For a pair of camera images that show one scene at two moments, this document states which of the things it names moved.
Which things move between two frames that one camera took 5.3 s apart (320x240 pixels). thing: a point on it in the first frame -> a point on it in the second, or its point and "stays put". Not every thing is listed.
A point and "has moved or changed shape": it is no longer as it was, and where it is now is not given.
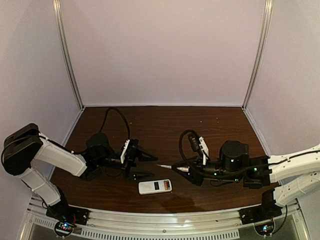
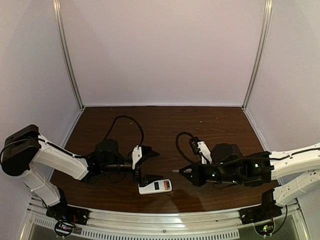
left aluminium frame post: (58, 14) stays put
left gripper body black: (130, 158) -> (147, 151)
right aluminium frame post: (267, 10) stays put
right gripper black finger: (185, 164) -> (189, 169)
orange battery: (166, 184) stays put
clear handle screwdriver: (181, 168) has moved or changed shape
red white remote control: (150, 187) stays put
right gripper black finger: (186, 174) stays put
